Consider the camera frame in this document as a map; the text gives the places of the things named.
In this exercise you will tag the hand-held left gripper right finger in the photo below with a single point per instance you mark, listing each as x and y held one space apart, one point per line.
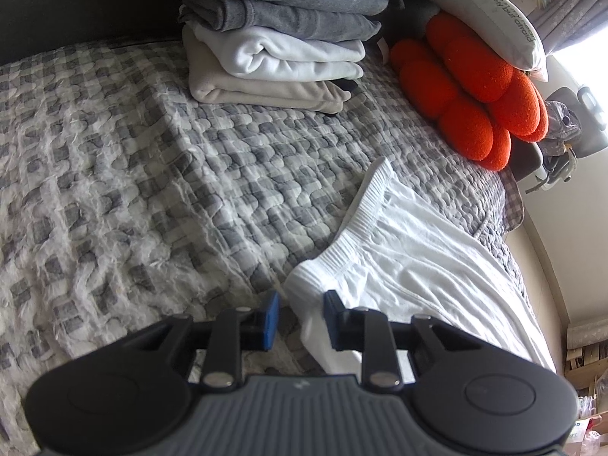
331 325

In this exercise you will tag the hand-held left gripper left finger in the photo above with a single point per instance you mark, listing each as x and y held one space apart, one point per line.
270 323

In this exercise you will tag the white pants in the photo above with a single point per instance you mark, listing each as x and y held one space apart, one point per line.
418 270

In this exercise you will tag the grey pebble quilted blanket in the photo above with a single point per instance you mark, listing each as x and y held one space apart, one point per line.
142 175

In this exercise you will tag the grey plaid sofa cover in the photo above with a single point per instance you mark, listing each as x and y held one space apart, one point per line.
508 199

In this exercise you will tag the beige folded garment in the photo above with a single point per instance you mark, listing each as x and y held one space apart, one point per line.
247 92

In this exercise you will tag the orange plush cushion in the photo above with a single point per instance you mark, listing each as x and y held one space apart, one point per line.
427 90
494 71

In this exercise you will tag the wooden shelf unit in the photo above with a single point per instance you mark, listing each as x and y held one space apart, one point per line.
584 361

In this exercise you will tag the grey patterned curtain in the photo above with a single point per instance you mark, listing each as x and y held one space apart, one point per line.
589 335
565 14

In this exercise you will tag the camouflage backpack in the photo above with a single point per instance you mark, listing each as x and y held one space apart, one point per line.
563 126

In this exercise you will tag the white printed pillow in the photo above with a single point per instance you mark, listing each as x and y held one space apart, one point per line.
475 4

